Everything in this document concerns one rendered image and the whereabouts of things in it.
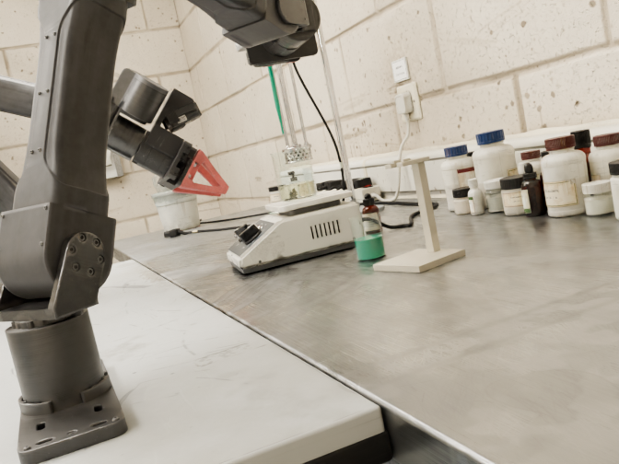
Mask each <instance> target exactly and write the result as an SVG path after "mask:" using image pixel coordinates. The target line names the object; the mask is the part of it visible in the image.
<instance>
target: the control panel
mask: <svg viewBox="0 0 619 464"><path fill-rule="evenodd" d="M273 224H274V223H272V222H268V221H264V220H259V221H258V222H257V223H256V224H255V225H256V226H259V227H260V226H262V227H261V228H260V230H261V231H262V232H261V234H260V235H259V236H258V237H257V238H256V239H255V240H254V241H253V242H252V243H250V244H249V245H245V243H244V242H243V241H241V242H239V240H237V241H236V242H235V243H234V244H233V245H232V246H231V247H230V248H229V249H228V250H230V251H231V252H233V253H235V254H236V255H238V256H240V255H241V254H242V253H244V252H245V251H246V250H247V249H248V248H249V247H250V246H251V245H252V244H253V243H254V242H255V241H256V240H257V239H259V238H260V237H261V236H262V235H263V234H264V233H265V232H266V231H267V230H268V229H269V228H270V227H271V226H272V225H273Z"/></svg>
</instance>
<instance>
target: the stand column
mask: <svg viewBox="0 0 619 464"><path fill-rule="evenodd" d="M316 34H317V39H318V43H319V48H320V53H321V61H322V66H323V71H324V75H325V80H326V85H327V89H328V94H329V99H330V103H331V108H332V113H333V121H334V126H335V131H336V135H337V140H338V145H339V149H340V154H341V159H342V163H343V168H344V174H345V182H346V187H347V190H348V191H352V193H353V196H351V197H349V199H350V202H356V204H359V207H360V203H359V202H357V201H356V196H355V191H354V186H353V181H352V177H351V171H350V167H349V162H348V157H347V153H346V148H345V140H344V135H343V130H342V125H341V121H340V116H339V111H338V107H337V102H336V97H335V92H334V87H333V79H332V74H331V69H330V65H329V60H328V55H327V51H326V46H325V41H324V37H323V32H322V27H321V24H320V26H319V29H318V31H317V32H316Z"/></svg>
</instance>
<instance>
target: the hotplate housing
mask: <svg viewBox="0 0 619 464"><path fill-rule="evenodd" d="M355 215H361V213H360V208H359V204H356V202H344V201H340V200H336V201H331V202H327V203H320V204H316V205H312V206H308V207H304V208H300V209H296V210H292V211H287V212H283V213H279V212H278V213H276V214H272V215H266V216H265V217H263V218H261V219H260V220H264V221H268V222H272V223H274V224H273V225H272V226H271V227H270V228H269V229H268V230H267V231H266V232H265V233H264V234H263V235H262V236H261V237H260V238H259V239H257V240H256V241H255V242H254V243H253V244H252V245H251V246H250V247H249V248H248V249H247V250H246V251H245V252H244V253H242V254H241V255H240V256H238V255H236V254H235V253H233V252H231V251H230V250H229V251H228V253H227V255H228V260H230V263H231V265H232V266H234V267H235V268H236V269H238V270H239V271H241V272H242V273H244V274H245V273H256V272H258V271H260V270H263V269H267V268H271V267H275V266H278V265H282V264H286V263H290V262H293V261H300V260H304V259H307V258H311V257H315V256H319V255H322V254H326V253H330V252H334V251H337V250H341V249H351V248H354V247H355V246H354V241H353V237H352V232H351V227H350V223H349V221H348V218H349V217H352V216H355Z"/></svg>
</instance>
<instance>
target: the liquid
mask: <svg viewBox="0 0 619 464"><path fill-rule="evenodd" d="M267 67H268V72H269V76H270V81H271V86H272V90H273V95H274V104H275V108H276V112H277V115H278V119H279V122H280V126H281V131H282V134H284V129H283V124H282V117H281V110H280V104H279V99H278V95H277V90H276V85H275V80H274V71H273V67H272V66H267Z"/></svg>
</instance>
